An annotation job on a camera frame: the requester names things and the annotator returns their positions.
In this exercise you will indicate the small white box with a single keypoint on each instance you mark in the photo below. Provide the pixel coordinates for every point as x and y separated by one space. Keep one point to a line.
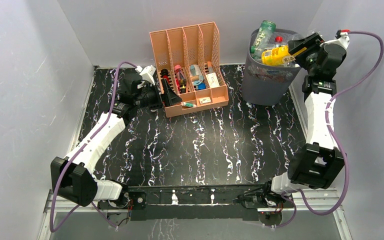
205 100

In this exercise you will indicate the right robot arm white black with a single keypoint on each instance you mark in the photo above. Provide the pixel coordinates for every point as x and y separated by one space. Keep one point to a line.
319 161

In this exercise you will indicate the peach desk organizer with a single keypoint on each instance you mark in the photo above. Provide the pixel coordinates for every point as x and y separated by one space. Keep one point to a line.
187 61

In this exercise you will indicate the red black dumbbell toy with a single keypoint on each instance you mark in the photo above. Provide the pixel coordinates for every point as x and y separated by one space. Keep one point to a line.
164 73

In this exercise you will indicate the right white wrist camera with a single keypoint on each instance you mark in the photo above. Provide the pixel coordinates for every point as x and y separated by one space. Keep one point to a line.
341 38

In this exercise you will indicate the green white tube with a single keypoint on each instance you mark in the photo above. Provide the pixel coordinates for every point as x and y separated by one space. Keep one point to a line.
188 105

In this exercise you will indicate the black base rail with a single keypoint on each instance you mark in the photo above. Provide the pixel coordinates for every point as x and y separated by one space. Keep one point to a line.
195 198

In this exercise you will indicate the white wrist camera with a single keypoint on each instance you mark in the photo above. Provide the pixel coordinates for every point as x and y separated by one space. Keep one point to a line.
147 73
341 38

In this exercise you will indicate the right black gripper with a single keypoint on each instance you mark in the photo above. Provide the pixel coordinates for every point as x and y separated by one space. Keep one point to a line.
310 43

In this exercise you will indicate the yellow juice bottle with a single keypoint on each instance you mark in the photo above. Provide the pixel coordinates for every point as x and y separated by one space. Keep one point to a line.
277 56

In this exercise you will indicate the grey mesh waste bin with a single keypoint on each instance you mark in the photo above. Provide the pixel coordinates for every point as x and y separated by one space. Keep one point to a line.
265 85

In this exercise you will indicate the green tinted bottle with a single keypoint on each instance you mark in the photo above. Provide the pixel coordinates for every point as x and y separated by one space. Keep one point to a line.
261 41

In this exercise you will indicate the clear bottle red blue label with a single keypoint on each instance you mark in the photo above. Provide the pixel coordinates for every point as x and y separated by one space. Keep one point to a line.
278 40

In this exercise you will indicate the white carton box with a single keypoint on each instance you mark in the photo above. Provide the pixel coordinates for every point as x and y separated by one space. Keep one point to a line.
212 80

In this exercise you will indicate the pink cap small bottle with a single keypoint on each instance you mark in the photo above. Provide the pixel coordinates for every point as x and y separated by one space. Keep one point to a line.
182 80

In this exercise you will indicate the blue round object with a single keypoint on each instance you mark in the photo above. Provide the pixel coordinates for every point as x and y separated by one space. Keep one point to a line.
201 86

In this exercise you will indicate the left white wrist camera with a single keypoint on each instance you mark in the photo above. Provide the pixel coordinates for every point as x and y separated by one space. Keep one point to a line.
147 73

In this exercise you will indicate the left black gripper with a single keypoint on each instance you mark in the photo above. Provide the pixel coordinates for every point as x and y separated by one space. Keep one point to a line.
169 97

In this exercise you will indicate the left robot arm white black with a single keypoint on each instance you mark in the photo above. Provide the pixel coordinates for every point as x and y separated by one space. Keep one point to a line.
72 176

